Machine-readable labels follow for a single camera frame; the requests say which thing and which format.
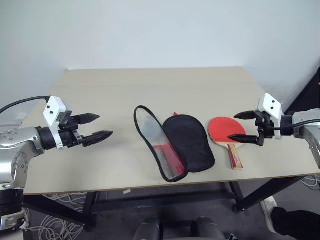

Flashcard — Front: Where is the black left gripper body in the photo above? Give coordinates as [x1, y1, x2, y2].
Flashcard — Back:
[58, 115, 84, 150]

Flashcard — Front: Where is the black partition panel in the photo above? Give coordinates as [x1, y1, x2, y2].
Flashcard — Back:
[284, 61, 320, 116]

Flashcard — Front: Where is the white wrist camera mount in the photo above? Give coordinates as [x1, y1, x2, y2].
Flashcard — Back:
[42, 95, 74, 152]
[257, 93, 285, 140]

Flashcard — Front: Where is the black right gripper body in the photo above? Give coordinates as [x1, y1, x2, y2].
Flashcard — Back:
[254, 111, 276, 147]

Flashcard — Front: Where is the person's black trouser leg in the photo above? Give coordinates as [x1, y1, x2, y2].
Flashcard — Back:
[270, 206, 320, 236]

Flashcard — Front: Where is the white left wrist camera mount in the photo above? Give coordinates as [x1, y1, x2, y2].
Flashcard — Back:
[42, 95, 74, 152]

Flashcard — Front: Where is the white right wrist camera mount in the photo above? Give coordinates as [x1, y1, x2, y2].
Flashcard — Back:
[257, 93, 285, 140]

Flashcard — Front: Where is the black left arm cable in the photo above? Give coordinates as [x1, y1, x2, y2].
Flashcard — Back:
[0, 96, 51, 115]

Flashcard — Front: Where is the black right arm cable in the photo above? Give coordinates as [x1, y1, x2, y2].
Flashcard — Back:
[266, 117, 320, 131]

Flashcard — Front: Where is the red ping pong paddle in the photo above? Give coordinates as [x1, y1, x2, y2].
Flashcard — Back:
[207, 116, 247, 171]

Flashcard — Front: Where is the coiled white floor cable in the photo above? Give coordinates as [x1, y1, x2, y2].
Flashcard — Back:
[23, 208, 85, 240]

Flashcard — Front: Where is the person's white shoe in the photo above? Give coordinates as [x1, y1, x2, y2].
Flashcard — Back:
[260, 196, 279, 234]

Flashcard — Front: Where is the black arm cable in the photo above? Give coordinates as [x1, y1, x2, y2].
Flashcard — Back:
[266, 117, 320, 131]
[0, 96, 51, 115]

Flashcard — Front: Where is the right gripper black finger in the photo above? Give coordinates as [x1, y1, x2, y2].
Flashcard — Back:
[233, 111, 257, 121]
[227, 134, 259, 145]

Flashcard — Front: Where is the black metal table frame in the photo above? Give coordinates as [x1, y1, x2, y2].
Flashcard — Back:
[22, 174, 310, 232]

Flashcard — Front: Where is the dark grey rounded shape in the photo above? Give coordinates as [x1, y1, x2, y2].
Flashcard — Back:
[191, 216, 227, 240]
[133, 216, 165, 240]

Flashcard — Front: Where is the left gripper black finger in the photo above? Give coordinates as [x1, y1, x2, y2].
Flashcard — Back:
[74, 113, 101, 125]
[81, 130, 114, 148]

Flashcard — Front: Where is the tangled white floor cable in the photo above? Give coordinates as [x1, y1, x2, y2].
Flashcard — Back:
[43, 191, 87, 215]

